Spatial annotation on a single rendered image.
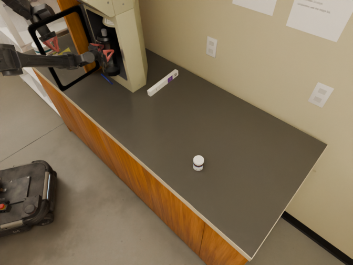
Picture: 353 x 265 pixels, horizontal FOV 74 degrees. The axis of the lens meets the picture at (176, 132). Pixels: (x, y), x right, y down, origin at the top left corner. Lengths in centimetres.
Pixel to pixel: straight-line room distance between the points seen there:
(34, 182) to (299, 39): 204
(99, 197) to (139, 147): 108
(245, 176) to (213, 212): 23
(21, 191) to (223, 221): 163
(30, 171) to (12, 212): 35
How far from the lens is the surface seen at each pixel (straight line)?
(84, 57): 131
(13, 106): 342
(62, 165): 252
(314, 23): 115
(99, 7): 120
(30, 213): 200
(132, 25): 133
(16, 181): 228
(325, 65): 120
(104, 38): 142
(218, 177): 110
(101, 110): 144
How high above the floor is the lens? 189
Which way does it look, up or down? 50 degrees down
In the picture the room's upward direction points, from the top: 3 degrees counter-clockwise
